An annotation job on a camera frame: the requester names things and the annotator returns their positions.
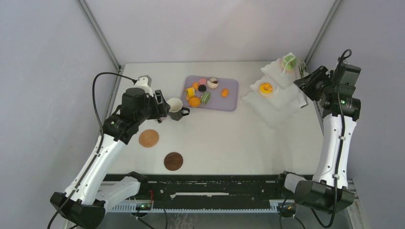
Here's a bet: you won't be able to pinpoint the black mug white inside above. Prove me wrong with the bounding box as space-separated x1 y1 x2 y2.
167 98 190 121

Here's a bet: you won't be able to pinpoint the steel white serving tongs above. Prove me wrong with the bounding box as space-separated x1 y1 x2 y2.
298 61 308 108

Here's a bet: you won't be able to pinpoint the white three tier stand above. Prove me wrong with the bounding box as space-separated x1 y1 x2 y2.
241 52 302 129

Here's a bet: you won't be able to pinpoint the yellow frosted donut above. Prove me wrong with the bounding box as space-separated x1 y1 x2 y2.
257 83 274 97

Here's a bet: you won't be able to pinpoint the orange bear cookie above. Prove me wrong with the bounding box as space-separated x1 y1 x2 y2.
221 88 229 97

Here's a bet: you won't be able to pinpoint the purple mug black handle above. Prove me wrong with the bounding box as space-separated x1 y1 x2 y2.
157 115 168 124

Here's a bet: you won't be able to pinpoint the green striped cake slice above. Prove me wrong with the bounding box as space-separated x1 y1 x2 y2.
200 91 211 104

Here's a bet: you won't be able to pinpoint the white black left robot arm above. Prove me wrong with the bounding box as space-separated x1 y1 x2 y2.
50 87 170 229

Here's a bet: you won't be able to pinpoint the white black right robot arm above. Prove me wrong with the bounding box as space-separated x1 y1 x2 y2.
276 63 361 214

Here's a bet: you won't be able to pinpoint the orange egg tart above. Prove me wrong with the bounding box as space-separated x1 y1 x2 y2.
188 97 201 107

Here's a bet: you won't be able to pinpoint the woven rattan coaster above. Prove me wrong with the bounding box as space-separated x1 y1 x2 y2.
139 129 160 148

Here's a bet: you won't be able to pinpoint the yellow cheese cake wedge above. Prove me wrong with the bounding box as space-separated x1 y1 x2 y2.
185 87 195 98

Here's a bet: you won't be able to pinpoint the orange star cookie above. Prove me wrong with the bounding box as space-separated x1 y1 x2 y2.
192 82 200 91

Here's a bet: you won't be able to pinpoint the black sandwich cookie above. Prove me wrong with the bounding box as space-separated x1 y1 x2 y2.
198 85 207 93

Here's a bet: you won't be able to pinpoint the pink macaron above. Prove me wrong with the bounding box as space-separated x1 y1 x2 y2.
198 78 207 85

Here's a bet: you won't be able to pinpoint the dark wooden round coaster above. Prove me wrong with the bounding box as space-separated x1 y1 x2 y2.
164 152 183 171

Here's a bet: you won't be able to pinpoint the white chocolate drizzled donut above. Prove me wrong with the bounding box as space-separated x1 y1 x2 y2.
206 77 219 89

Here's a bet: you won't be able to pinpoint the lavender serving tray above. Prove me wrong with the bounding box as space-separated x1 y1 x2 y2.
181 75 239 112

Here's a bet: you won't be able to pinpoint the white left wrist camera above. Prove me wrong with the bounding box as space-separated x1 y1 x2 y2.
134 75 154 97

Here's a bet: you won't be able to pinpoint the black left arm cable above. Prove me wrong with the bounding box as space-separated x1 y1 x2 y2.
92 72 140 134

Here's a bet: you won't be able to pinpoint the aluminium frame post right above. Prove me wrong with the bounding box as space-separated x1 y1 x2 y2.
304 0 344 67

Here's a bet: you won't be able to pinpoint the aluminium frame post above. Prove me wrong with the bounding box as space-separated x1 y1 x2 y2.
76 0 122 72
304 0 344 67

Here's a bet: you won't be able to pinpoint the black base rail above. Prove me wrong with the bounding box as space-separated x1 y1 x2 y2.
112 174 291 213

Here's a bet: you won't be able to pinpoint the aluminium frame post left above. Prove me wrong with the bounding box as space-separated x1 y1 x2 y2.
76 0 122 72

